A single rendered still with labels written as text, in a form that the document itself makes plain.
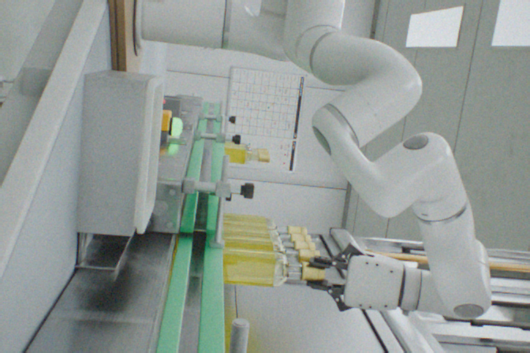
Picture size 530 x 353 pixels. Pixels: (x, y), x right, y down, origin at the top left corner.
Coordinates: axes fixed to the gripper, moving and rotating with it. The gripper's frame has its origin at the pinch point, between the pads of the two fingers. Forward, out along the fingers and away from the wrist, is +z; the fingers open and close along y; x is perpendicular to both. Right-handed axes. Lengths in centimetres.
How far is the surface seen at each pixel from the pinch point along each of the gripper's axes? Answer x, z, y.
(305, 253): -4.3, 3.3, 1.9
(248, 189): 7.3, 13.9, 15.7
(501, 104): -289, -88, 23
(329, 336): -0.5, -3.6, -12.5
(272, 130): -588, 99, -52
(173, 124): -29, 40, 20
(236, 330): 70, 3, 21
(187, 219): 1.0, 26.3, 6.5
